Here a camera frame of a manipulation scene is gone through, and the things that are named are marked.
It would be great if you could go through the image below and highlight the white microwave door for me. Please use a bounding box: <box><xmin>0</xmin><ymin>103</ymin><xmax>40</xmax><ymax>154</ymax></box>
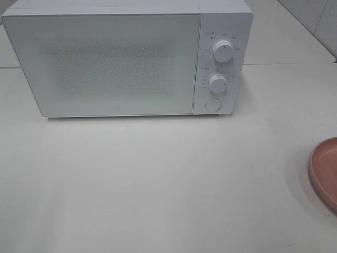
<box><xmin>3</xmin><ymin>14</ymin><xmax>200</xmax><ymax>118</ymax></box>

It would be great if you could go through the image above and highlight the lower white timer knob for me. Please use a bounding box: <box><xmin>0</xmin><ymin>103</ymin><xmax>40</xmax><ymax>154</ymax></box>
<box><xmin>209</xmin><ymin>74</ymin><xmax>229</xmax><ymax>94</ymax></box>

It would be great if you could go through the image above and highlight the round white door button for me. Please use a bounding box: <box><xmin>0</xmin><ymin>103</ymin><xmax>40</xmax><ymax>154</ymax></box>
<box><xmin>205</xmin><ymin>99</ymin><xmax>222</xmax><ymax>111</ymax></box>

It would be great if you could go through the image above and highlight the pink round plate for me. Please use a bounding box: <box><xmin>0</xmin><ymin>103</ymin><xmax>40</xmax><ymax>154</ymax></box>
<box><xmin>308</xmin><ymin>137</ymin><xmax>336</xmax><ymax>213</ymax></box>

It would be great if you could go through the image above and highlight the white microwave oven body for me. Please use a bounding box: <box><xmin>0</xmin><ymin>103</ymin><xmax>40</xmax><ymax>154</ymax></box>
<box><xmin>1</xmin><ymin>1</ymin><xmax>253</xmax><ymax>116</ymax></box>

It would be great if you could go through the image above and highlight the upper white power knob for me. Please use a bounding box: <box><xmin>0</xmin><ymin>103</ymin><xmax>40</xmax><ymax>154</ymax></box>
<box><xmin>211</xmin><ymin>37</ymin><xmax>234</xmax><ymax>63</ymax></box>

